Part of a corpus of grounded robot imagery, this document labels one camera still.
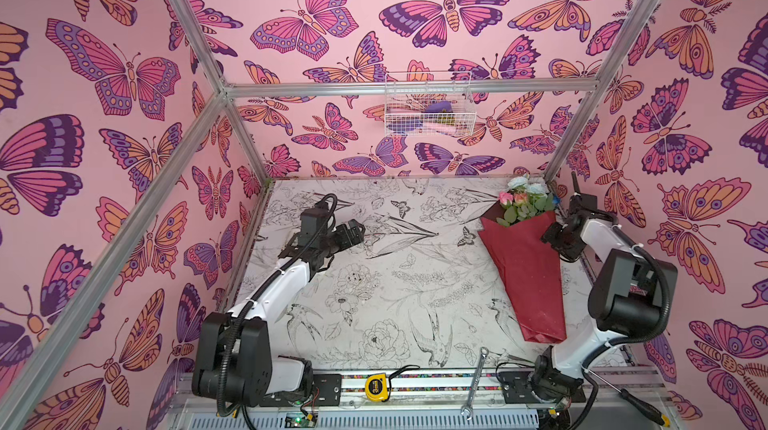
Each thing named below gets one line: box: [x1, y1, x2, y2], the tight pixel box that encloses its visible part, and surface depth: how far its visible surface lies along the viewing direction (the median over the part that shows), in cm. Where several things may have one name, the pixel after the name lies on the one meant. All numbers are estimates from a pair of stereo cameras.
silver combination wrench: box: [461, 346, 490, 420], surface depth 76 cm
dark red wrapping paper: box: [477, 201, 567, 344], surface depth 90 cm
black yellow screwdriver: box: [587, 369, 671, 428], surface depth 71 cm
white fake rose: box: [496, 176, 555, 227], surface depth 108 cm
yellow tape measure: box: [365, 373, 388, 402], surface depth 74 cm
